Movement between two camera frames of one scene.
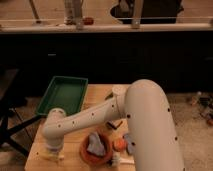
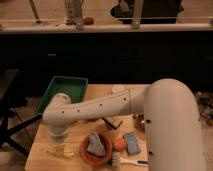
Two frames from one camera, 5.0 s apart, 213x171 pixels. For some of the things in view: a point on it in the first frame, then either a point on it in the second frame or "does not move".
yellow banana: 55,156 -> 67,154
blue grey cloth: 95,145 does not move
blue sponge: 129,143 does not move
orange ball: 119,144 does not move
